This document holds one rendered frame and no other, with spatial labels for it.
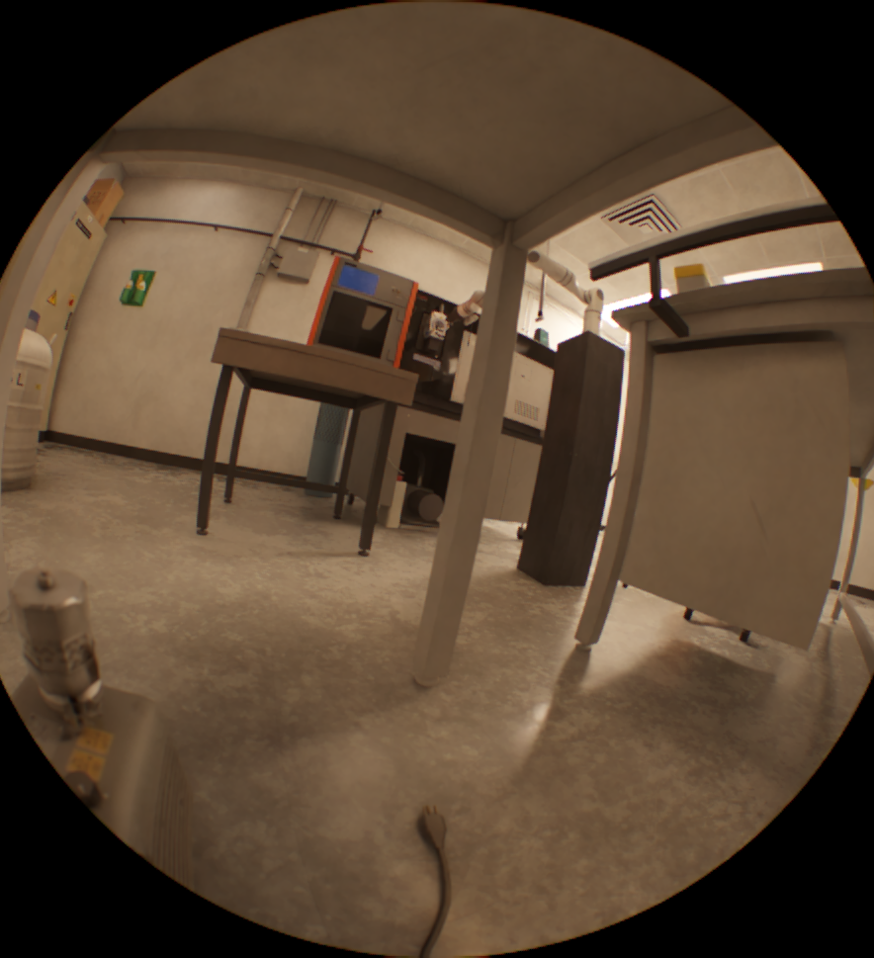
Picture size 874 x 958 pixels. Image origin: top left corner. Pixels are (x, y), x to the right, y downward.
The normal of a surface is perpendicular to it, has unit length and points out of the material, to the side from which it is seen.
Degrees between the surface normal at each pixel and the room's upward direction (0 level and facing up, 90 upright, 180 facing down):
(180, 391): 90
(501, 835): 0
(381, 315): 90
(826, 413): 90
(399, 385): 90
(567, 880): 0
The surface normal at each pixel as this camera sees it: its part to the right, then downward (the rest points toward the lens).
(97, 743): 0.19, -0.98
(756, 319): -0.88, -0.16
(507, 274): 0.43, 0.11
